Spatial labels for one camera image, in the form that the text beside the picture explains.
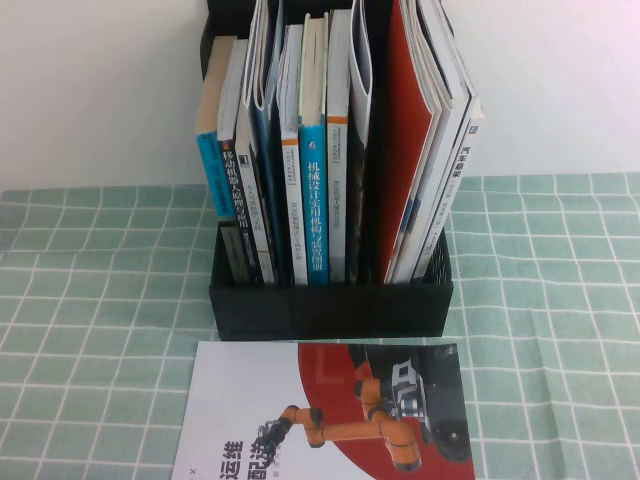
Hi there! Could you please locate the white spine car suspension book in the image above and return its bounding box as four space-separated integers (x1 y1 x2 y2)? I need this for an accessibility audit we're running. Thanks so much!
409 0 487 285

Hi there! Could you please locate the blue spine mechanical design book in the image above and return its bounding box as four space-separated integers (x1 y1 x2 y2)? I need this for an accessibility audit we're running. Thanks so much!
298 12 331 287

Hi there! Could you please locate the black mesh book holder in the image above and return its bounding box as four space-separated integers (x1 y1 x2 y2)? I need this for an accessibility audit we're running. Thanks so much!
198 0 455 342

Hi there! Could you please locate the white spine book black logo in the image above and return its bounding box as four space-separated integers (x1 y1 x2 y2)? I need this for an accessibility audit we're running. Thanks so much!
234 99 279 287

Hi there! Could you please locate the white black spine robot book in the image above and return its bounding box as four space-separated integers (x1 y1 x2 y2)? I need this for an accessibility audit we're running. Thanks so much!
215 38 269 287

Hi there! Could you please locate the cyan spine book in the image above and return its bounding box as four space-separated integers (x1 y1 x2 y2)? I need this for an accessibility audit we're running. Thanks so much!
193 34 254 287

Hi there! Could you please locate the red cover magazine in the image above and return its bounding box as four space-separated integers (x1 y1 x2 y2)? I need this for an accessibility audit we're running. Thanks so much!
377 0 436 285

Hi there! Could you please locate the white curved thin booklet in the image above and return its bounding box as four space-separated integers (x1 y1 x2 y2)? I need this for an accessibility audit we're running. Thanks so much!
243 0 274 111

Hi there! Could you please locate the dark cover thin magazine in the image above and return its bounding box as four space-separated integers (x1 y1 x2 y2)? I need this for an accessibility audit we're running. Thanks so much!
417 0 456 101

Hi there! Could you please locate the green white checked tablecloth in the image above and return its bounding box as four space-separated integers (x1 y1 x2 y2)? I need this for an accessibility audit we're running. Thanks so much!
0 172 640 480

